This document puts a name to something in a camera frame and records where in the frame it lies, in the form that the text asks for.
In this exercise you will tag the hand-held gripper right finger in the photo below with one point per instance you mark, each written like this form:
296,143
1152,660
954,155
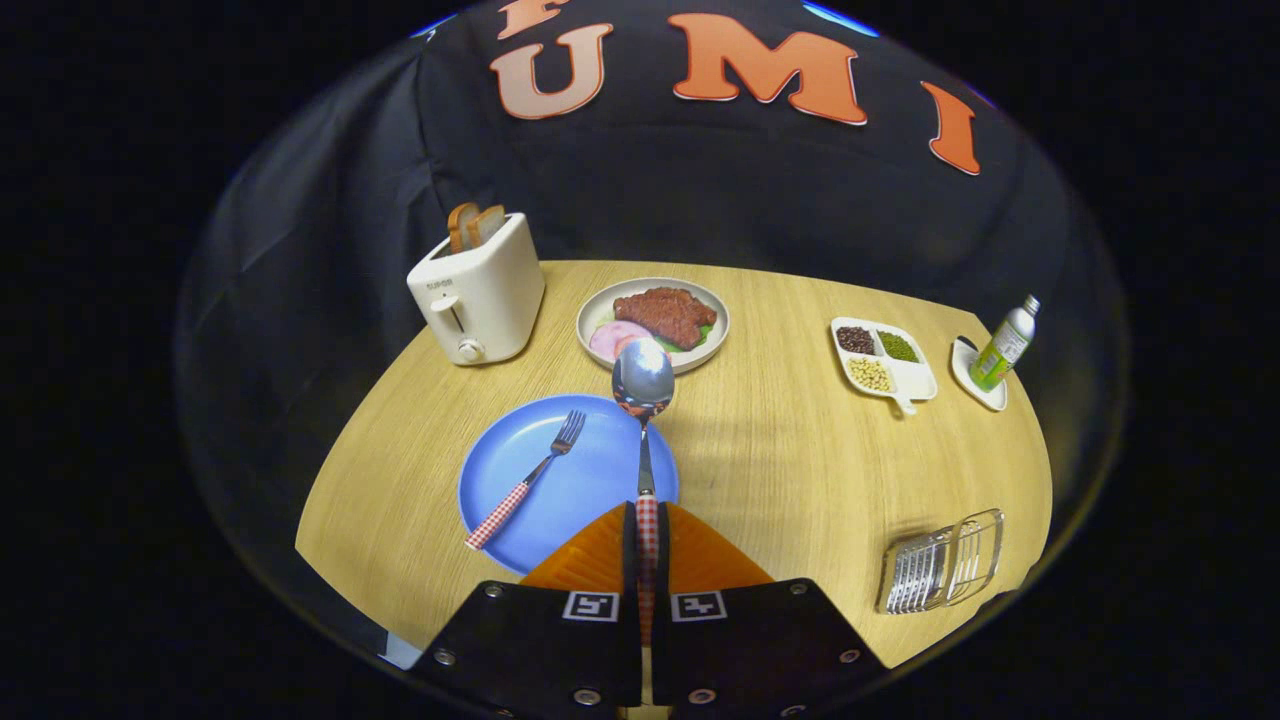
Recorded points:
662,545

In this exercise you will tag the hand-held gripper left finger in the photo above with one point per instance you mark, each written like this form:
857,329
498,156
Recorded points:
629,540

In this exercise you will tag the blue round plate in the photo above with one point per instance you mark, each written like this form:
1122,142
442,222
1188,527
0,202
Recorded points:
590,480

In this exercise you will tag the pink ham slice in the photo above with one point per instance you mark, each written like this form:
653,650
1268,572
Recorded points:
605,340

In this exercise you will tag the green lettuce leaf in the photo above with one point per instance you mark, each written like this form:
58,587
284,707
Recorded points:
704,337

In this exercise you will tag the brown steak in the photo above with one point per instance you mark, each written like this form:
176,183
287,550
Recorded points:
668,315

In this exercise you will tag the grey round plate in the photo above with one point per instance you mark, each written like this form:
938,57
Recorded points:
600,310

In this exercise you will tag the yellow beans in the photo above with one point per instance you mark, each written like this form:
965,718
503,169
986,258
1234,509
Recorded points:
870,374

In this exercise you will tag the metal cutlery basket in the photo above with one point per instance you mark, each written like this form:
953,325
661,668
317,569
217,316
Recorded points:
935,565

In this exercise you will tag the white toaster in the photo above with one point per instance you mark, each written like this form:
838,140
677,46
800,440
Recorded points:
490,300

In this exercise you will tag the brown beans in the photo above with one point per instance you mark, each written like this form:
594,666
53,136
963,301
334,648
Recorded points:
856,340

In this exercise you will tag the white divided tray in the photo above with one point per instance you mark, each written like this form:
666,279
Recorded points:
912,380

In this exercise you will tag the green beans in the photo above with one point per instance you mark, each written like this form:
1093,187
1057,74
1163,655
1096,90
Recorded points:
898,347

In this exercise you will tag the toast bread slice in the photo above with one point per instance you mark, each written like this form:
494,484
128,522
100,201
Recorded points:
490,225
460,228

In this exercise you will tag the white coaster dish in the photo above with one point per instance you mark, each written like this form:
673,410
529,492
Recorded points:
968,375

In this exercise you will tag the green label metal bottle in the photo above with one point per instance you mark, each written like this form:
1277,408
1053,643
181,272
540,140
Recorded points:
1003,345

